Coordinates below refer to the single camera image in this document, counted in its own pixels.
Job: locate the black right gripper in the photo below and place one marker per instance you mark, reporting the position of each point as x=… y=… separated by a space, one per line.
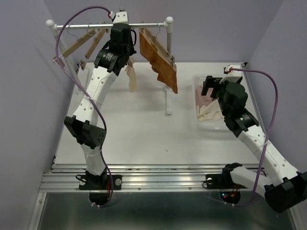
x=212 y=82

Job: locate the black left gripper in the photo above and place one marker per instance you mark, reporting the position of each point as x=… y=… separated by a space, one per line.
x=132 y=51

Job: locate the beige underwear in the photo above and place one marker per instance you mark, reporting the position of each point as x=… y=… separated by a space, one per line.
x=130 y=71

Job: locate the pink underwear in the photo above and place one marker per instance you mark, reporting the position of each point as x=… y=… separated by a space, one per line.
x=203 y=100

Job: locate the wooden clip hanger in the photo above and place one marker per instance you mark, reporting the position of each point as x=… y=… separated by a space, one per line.
x=66 y=52
x=99 y=33

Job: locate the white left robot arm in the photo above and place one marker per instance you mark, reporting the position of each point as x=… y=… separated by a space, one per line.
x=83 y=123

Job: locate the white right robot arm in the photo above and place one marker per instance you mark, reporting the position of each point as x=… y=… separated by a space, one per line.
x=281 y=184

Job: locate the brown underwear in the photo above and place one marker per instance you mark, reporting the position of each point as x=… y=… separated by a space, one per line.
x=166 y=75

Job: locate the empty wooden clip hanger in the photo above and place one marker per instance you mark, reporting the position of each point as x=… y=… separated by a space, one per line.
x=66 y=52

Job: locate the white plastic basket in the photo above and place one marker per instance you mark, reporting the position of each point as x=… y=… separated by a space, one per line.
x=207 y=113

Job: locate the white clothes rack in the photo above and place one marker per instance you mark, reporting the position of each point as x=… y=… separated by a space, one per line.
x=168 y=25

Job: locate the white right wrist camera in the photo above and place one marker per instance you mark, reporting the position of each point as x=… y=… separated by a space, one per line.
x=231 y=75

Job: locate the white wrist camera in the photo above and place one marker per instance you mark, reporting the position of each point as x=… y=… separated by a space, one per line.
x=231 y=75
x=120 y=17

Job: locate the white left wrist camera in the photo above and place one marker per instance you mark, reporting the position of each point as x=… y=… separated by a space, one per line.
x=120 y=17

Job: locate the aluminium mounting rail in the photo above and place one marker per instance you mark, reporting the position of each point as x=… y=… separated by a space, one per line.
x=136 y=178

